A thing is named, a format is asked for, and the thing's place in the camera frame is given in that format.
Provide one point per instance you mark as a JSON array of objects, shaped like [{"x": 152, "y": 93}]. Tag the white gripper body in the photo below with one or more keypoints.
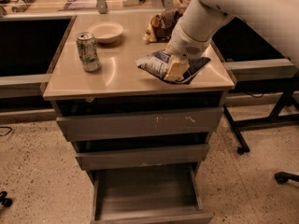
[{"x": 186, "y": 45}]

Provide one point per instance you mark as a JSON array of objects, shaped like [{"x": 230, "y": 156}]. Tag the blue chip bag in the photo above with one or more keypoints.
[{"x": 157, "y": 63}]

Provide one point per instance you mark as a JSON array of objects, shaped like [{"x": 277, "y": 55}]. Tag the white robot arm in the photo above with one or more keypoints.
[{"x": 276, "y": 21}]

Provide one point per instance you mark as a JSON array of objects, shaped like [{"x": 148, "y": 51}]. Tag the brown chip bag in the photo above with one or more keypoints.
[{"x": 160, "y": 26}]

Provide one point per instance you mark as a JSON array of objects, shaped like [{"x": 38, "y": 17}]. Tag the top drawer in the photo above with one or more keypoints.
[{"x": 140, "y": 124}]

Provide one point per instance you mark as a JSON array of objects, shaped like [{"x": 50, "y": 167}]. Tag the drawer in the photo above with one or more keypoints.
[
  {"x": 140, "y": 124},
  {"x": 165, "y": 194},
  {"x": 141, "y": 157}
]

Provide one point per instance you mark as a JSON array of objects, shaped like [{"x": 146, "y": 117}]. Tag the grey drawer cabinet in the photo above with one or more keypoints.
[{"x": 121, "y": 87}]

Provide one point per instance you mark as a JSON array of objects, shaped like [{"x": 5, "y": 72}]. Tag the middle drawer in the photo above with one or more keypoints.
[{"x": 141, "y": 157}]

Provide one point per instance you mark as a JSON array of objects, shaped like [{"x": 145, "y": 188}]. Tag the bottom drawer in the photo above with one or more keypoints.
[{"x": 165, "y": 194}]

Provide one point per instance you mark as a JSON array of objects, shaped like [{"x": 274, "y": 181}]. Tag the white bowl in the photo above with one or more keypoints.
[{"x": 106, "y": 32}]

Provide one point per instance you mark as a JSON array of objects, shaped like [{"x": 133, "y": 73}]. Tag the green white soda can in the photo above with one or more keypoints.
[{"x": 87, "y": 51}]

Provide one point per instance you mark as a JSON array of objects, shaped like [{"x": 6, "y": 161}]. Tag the black chair caster right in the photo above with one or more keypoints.
[{"x": 283, "y": 177}]

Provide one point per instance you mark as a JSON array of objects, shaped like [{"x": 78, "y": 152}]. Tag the black chair caster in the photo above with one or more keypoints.
[
  {"x": 4, "y": 200},
  {"x": 283, "y": 177}
]

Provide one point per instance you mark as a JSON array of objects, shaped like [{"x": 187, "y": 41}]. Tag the black chair caster left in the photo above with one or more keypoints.
[{"x": 4, "y": 200}]

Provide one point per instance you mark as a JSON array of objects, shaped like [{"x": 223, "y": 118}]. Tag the black table leg frame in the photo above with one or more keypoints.
[{"x": 274, "y": 117}]

